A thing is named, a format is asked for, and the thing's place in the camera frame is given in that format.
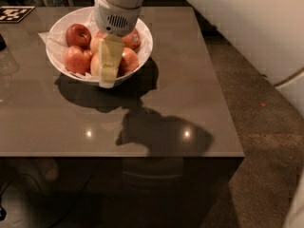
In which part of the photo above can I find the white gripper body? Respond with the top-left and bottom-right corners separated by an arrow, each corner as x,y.
94,0 -> 142,37

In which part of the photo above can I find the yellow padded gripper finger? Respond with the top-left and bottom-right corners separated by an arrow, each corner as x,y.
98,34 -> 124,88

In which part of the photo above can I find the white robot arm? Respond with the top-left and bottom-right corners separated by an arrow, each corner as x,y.
142,0 -> 304,228

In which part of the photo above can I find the red apple with sticker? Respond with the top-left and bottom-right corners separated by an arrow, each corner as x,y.
123,28 -> 141,49

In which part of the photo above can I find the yellow-red front apple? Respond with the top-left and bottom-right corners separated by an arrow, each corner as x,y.
90,52 -> 100,76

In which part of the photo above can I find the dark red back-left apple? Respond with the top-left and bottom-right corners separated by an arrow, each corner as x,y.
66,24 -> 91,49

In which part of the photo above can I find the white ceramic bowl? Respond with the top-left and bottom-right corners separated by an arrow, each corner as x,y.
46,6 -> 154,88

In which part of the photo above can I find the white paper bowl liner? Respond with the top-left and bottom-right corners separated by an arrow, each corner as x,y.
38,8 -> 151,80

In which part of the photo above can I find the black object at table edge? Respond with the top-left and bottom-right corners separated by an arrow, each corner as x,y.
0,34 -> 7,51

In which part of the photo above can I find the black white fiducial marker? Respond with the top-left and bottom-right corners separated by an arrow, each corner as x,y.
0,6 -> 35,24

